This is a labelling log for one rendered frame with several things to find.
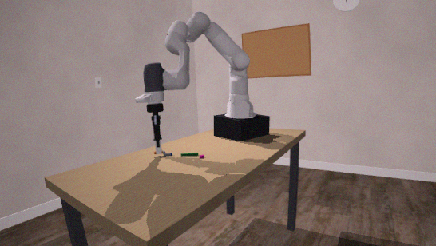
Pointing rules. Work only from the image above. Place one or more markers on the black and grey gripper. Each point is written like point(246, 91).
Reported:
point(156, 126)

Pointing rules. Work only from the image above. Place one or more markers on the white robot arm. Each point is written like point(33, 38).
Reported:
point(178, 34)

